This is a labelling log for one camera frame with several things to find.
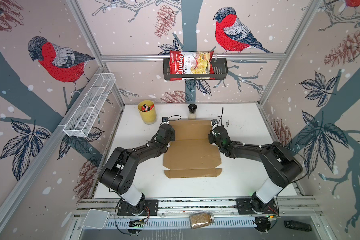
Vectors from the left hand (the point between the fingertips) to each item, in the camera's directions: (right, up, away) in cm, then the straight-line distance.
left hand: (170, 129), depth 93 cm
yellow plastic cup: (-17, +13, +10) cm, 23 cm away
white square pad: (-34, -41, -22) cm, 58 cm away
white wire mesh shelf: (-42, +6, -22) cm, 47 cm away
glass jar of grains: (+16, -38, -27) cm, 50 cm away
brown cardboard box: (+13, -16, -3) cm, 21 cm away
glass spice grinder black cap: (+15, +14, +11) cm, 23 cm away
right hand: (+26, -2, +2) cm, 27 cm away
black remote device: (+61, -42, -26) cm, 78 cm away
